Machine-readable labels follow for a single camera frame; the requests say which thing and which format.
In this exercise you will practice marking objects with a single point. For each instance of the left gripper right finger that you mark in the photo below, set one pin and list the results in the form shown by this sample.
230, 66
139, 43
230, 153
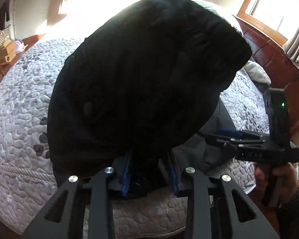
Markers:
173, 174

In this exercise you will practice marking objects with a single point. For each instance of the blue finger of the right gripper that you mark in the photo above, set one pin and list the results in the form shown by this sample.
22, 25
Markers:
229, 133

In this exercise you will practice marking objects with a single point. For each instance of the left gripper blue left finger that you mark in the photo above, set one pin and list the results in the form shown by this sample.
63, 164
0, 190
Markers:
122, 167

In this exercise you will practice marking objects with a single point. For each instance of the black pants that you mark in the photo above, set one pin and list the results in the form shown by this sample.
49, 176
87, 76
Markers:
142, 84

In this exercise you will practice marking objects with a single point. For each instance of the right hand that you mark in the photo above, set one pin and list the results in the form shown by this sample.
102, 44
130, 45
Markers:
285, 173

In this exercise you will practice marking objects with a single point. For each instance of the grey pillow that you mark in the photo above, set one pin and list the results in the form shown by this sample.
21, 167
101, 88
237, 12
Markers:
257, 73

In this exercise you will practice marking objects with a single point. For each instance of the wooden headboard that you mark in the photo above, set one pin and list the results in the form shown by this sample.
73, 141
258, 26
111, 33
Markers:
282, 72

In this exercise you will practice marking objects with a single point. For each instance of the white quilted bedspread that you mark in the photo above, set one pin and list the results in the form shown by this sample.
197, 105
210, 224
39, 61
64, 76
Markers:
150, 209

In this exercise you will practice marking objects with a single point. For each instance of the cardboard boxes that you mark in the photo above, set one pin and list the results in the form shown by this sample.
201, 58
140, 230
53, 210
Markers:
7, 52

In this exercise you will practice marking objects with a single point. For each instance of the white radiator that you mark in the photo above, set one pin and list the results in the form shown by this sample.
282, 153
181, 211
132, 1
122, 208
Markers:
5, 34

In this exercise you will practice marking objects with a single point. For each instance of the wooden window frame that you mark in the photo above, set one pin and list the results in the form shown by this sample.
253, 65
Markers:
271, 33

